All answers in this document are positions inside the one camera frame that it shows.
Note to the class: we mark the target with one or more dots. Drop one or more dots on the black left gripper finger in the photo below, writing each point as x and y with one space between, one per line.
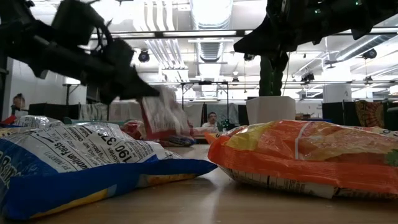
124 93
140 82

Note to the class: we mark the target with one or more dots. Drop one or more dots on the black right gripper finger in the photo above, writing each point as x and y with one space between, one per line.
258 40
280 60

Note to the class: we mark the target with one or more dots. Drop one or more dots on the blue ramen packet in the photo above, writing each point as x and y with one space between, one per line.
93 174
180 140
37 121

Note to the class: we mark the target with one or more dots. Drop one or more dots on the orange ramen packet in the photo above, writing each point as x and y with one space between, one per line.
213 137
295 161

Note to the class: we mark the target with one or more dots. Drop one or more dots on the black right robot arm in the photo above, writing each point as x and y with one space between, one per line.
357 15

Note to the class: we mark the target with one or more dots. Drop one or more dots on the black ceiling spotlight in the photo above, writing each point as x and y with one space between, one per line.
143 56
249 57
308 77
370 53

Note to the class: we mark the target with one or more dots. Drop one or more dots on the white hexagonal plant pot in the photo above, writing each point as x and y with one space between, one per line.
270 109

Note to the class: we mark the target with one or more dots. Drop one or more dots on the grey cloth cover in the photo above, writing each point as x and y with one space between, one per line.
196 113

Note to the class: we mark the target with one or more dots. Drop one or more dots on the white column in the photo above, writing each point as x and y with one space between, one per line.
337 93

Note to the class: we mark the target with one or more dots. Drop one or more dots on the black partition panel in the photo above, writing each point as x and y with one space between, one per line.
334 113

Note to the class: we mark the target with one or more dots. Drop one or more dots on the person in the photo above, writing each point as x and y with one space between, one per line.
212 117

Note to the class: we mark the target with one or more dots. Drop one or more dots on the dark green background robot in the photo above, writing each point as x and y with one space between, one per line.
227 124

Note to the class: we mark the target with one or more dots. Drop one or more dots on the red background object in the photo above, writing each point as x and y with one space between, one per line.
7 120

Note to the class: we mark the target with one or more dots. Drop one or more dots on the orange patterned tapestry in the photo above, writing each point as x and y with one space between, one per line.
370 118

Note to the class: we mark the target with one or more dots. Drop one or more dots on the dark chair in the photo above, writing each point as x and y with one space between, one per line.
392 119

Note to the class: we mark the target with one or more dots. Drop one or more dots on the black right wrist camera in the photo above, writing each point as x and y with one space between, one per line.
295 12

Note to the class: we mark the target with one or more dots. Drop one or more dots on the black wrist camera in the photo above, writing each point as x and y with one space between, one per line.
77 21
295 12

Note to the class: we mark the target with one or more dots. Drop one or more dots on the black background rig frame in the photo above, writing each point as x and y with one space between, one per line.
67 93
228 105

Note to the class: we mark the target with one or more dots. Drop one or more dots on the silver ventilation duct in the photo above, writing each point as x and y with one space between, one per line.
211 53
357 49

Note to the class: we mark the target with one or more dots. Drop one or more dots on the black light bar frame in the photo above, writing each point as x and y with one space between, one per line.
159 34

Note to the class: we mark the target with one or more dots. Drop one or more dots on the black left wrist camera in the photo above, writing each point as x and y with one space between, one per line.
77 21

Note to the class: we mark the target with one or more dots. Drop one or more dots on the black aluminium table frame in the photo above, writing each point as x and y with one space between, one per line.
200 140

